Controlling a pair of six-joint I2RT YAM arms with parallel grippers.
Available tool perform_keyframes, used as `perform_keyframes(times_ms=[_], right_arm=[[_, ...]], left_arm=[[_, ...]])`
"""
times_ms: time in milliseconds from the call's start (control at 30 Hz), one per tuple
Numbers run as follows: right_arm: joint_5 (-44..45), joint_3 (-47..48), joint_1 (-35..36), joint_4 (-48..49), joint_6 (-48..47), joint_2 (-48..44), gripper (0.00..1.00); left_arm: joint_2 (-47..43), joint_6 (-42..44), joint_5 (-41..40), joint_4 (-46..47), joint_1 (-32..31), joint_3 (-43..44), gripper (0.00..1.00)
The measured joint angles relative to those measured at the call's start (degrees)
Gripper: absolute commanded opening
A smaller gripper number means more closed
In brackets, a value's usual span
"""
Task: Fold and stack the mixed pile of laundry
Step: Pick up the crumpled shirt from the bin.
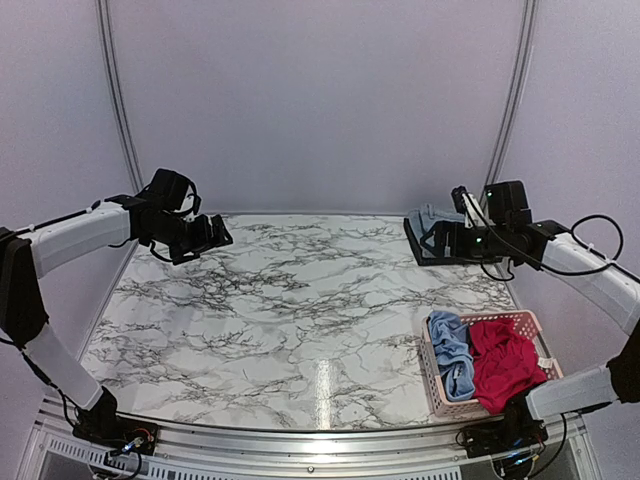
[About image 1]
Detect light blue shirt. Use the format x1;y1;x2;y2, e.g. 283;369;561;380
427;311;475;402

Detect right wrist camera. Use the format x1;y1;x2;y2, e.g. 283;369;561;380
451;186;484;228

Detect right aluminium frame post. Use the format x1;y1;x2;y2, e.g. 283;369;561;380
484;0;539;186

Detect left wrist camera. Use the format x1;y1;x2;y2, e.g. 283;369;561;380
144;168;201;216

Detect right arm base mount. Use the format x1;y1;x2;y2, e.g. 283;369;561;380
455;419;548;458

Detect pink plastic laundry basket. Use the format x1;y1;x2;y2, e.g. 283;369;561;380
420;310;563;417

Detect black tray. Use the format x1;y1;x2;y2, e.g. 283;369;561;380
403;218;496;266

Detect aluminium table front rail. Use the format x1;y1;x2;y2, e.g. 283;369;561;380
16;396;602;479

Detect folded blue jeans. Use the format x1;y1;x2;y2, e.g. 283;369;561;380
407;203;465;238

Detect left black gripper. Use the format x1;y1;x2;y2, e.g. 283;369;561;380
146;212;233;265

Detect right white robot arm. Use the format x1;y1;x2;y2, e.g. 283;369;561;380
420;232;639;448

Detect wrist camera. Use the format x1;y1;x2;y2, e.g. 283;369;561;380
451;186;484;228
144;168;201;216

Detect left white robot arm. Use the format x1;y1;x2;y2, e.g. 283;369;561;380
1;195;233;445

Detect aluminium frame post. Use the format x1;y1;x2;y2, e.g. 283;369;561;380
484;0;539;186
95;0;144;191

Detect left aluminium frame post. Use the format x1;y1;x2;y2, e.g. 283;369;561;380
95;0;144;191

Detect magenta red garment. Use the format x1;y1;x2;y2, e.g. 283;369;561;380
469;318;547;415

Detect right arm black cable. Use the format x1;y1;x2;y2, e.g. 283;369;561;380
499;214;626;279

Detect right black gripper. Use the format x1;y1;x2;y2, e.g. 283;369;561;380
420;220;511;261

